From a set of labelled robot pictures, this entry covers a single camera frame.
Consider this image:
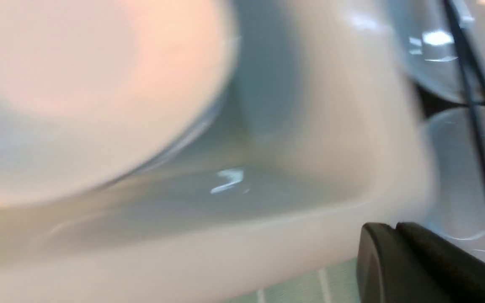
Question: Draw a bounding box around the teal checked tablecloth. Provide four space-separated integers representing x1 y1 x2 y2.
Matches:
230 258 360 303

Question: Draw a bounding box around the white bowl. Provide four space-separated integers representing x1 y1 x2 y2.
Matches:
384 0 485 104
424 107 485 262

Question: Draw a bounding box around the black plastic serving tray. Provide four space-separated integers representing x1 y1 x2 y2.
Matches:
415 83 466 119

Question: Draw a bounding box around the large white plastic tub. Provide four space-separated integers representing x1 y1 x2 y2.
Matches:
0 0 434 303

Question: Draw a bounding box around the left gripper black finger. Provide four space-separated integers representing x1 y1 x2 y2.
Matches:
356 222 485 303

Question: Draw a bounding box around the stack of white bowls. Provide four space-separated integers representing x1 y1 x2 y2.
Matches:
0 0 241 208

